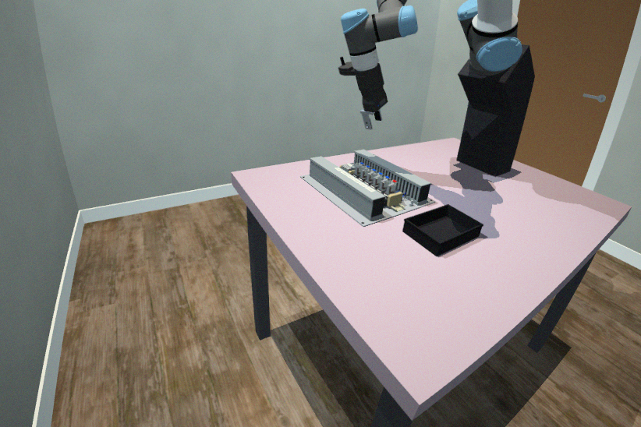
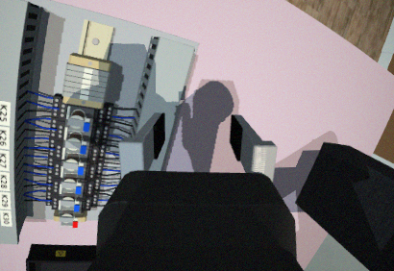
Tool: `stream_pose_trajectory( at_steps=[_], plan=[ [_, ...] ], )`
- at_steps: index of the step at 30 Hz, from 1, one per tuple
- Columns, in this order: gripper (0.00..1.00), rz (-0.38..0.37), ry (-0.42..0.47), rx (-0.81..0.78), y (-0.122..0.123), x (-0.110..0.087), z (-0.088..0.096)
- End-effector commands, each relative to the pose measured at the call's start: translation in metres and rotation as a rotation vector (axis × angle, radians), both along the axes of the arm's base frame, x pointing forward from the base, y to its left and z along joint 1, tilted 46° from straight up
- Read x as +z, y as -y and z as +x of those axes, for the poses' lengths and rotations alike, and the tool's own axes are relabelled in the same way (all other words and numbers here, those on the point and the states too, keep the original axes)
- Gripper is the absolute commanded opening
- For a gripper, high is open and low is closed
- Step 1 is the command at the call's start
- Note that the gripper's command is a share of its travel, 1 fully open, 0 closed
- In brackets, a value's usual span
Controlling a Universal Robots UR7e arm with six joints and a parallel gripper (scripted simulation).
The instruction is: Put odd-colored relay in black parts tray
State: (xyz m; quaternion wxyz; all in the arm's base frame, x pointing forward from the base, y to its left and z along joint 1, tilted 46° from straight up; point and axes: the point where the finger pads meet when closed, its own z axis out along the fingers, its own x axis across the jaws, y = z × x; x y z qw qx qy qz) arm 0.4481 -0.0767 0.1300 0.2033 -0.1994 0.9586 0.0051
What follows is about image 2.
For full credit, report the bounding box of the grey relay with blue button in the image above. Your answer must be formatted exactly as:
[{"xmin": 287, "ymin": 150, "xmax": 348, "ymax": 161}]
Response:
[
  {"xmin": 61, "ymin": 156, "xmax": 87, "ymax": 178},
  {"xmin": 64, "ymin": 105, "xmax": 95, "ymax": 136},
  {"xmin": 59, "ymin": 177, "xmax": 85, "ymax": 197},
  {"xmin": 59, "ymin": 196, "xmax": 83, "ymax": 214},
  {"xmin": 62, "ymin": 134, "xmax": 90, "ymax": 158}
]

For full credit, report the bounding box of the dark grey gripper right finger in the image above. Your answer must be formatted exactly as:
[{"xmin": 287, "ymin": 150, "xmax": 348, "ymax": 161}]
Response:
[{"xmin": 230, "ymin": 114, "xmax": 278, "ymax": 183}]

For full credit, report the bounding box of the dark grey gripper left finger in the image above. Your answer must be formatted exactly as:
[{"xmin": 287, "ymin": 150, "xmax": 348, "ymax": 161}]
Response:
[{"xmin": 118, "ymin": 112, "xmax": 165, "ymax": 180}]

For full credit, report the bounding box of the grey relay panel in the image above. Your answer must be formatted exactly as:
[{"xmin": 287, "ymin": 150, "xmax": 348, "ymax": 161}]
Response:
[{"xmin": 0, "ymin": 0, "xmax": 199, "ymax": 245}]

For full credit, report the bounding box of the grey relay with red button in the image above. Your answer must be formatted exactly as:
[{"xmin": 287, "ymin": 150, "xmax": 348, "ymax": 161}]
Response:
[{"xmin": 58, "ymin": 213, "xmax": 81, "ymax": 230}]

